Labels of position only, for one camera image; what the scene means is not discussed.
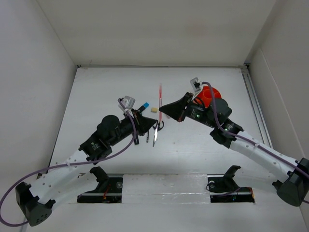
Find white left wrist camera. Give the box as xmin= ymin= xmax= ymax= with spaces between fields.
xmin=118 ymin=96 xmax=136 ymax=113

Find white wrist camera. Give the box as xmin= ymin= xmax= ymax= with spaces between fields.
xmin=118 ymin=96 xmax=136 ymax=113
xmin=190 ymin=77 xmax=202 ymax=93

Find blue capped black highlighter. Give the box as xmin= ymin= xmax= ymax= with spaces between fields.
xmin=138 ymin=102 xmax=149 ymax=113

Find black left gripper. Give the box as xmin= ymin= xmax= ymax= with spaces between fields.
xmin=108 ymin=108 xmax=155 ymax=146

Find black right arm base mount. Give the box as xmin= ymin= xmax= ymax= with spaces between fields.
xmin=205 ymin=165 xmax=255 ymax=203

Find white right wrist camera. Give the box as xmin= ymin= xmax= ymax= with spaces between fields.
xmin=190 ymin=77 xmax=202 ymax=93

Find black handled scissors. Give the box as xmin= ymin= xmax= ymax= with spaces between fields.
xmin=153 ymin=120 xmax=165 ymax=147

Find red gel pen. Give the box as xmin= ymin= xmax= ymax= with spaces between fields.
xmin=159 ymin=83 xmax=162 ymax=126

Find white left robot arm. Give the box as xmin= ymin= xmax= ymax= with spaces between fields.
xmin=15 ymin=110 xmax=157 ymax=227

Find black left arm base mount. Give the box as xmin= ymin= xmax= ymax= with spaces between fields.
xmin=77 ymin=167 xmax=124 ymax=203

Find orange round desk organizer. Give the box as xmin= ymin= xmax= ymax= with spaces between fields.
xmin=196 ymin=86 xmax=222 ymax=108

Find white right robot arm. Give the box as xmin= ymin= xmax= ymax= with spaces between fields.
xmin=159 ymin=92 xmax=309 ymax=207

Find pink capped black highlighter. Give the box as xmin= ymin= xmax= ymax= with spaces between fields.
xmin=134 ymin=134 xmax=140 ymax=145

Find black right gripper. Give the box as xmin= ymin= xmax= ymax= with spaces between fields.
xmin=159 ymin=92 xmax=217 ymax=129

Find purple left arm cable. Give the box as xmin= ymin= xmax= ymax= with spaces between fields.
xmin=0 ymin=98 xmax=140 ymax=227

